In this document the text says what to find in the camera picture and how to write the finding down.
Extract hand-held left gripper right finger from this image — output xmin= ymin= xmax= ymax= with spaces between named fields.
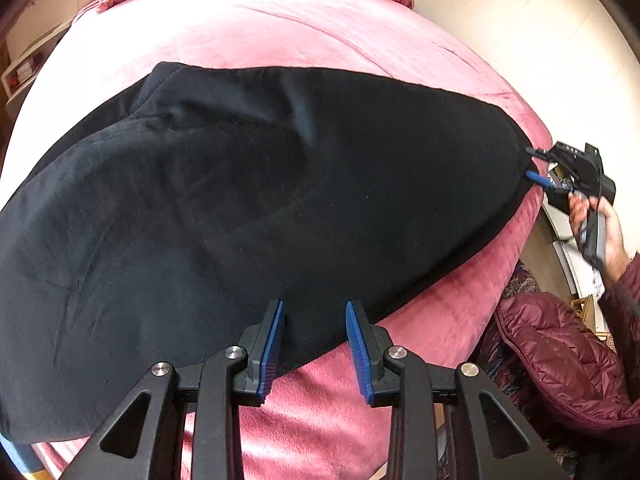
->
xmin=345 ymin=299 xmax=568 ymax=480

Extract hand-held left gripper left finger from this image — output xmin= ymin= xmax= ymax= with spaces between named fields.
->
xmin=60 ymin=299 xmax=287 ymax=480

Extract black pants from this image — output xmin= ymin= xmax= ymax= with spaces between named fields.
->
xmin=0 ymin=61 xmax=540 ymax=445

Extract person's right forearm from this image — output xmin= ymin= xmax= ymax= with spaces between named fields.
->
xmin=597 ymin=252 xmax=640 ymax=343

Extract person's right hand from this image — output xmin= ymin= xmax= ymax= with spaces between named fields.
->
xmin=569 ymin=192 xmax=627 ymax=274

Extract wooden chair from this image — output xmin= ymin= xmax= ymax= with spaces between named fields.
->
xmin=570 ymin=294 xmax=622 ymax=342

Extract maroon puffer jacket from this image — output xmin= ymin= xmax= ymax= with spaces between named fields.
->
xmin=494 ymin=292 xmax=635 ymax=429

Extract pink bed blanket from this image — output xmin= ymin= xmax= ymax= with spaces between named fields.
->
xmin=0 ymin=0 xmax=551 ymax=480

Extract blue yellow floor mat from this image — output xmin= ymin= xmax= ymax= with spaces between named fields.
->
xmin=0 ymin=437 xmax=50 ymax=480

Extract white bedside shelf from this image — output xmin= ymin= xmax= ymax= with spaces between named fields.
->
xmin=0 ymin=46 xmax=57 ymax=105

